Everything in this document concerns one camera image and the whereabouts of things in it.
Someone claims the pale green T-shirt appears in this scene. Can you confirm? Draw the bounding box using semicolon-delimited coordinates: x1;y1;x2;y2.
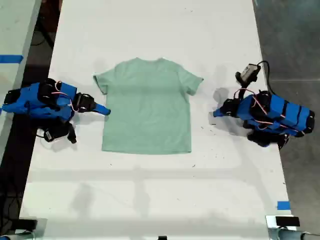
92;57;205;155

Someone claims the long blue tape strip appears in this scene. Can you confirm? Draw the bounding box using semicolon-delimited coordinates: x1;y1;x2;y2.
0;54;25;64

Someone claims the pale side table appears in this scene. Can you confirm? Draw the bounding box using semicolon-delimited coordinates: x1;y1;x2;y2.
0;0;43;161

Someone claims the short blue tape strip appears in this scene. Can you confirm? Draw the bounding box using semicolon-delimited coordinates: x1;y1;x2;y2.
276;200;292;211

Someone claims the silver metal plate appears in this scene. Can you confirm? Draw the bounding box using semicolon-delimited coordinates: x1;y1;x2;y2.
265;214;301;230

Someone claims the small black box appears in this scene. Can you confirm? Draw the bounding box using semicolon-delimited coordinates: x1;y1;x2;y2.
16;217;38;231
275;216;301;227

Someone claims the grey tube clamp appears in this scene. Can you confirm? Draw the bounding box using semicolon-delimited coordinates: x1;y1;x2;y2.
267;227;320;240

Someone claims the red white arm wire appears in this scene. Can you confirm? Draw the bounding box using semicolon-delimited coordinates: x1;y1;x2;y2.
233;88;301;133
51;80;78;113

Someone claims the black camera stalk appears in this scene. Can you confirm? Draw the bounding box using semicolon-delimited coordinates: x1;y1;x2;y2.
235;71;249;101
65;119;78;144

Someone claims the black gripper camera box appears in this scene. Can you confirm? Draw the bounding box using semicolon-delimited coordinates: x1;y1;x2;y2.
240;63;261;82
42;124;68;143

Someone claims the black camera cable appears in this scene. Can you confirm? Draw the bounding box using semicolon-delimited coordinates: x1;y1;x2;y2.
35;127;51;150
256;60;276;96

